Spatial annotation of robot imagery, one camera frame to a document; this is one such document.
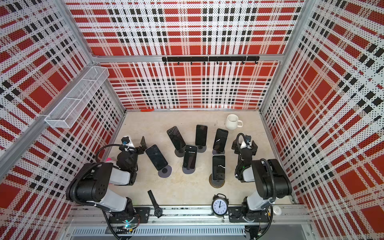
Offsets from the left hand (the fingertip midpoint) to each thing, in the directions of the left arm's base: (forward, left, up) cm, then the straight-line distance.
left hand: (136, 140), depth 89 cm
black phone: (-11, -14, -1) cm, 18 cm away
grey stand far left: (-15, -18, -13) cm, 26 cm away
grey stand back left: (-1, -25, -13) cm, 29 cm away
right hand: (0, -66, -2) cm, 66 cm away
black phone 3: (+1, -51, -2) cm, 51 cm away
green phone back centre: (+3, -39, 0) cm, 39 cm away
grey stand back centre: (-1, -39, -10) cm, 41 cm away
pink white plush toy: (-9, +15, -9) cm, 20 cm away
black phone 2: (+2, -24, 0) cm, 24 cm away
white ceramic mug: (+18, -62, -6) cm, 64 cm away
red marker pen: (+41, +7, -15) cm, 44 cm away
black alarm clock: (-34, -48, -10) cm, 60 cm away
